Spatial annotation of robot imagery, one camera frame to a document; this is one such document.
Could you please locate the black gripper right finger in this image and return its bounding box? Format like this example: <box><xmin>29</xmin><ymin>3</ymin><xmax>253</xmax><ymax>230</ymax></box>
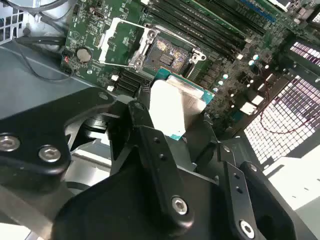
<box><xmin>192</xmin><ymin>116</ymin><xmax>305</xmax><ymax>240</ymax></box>

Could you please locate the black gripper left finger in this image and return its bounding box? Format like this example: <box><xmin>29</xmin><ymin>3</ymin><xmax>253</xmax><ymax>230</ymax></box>
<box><xmin>0</xmin><ymin>86</ymin><xmax>197</xmax><ymax>235</ymax></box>

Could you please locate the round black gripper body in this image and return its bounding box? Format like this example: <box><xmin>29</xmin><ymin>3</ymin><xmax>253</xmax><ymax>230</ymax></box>
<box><xmin>51</xmin><ymin>149</ymin><xmax>236</xmax><ymax>240</ymax></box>

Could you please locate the silver topped CPU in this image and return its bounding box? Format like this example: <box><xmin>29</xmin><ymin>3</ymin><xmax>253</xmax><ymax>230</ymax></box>
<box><xmin>148</xmin><ymin>66</ymin><xmax>216</xmax><ymax>142</ymax></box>

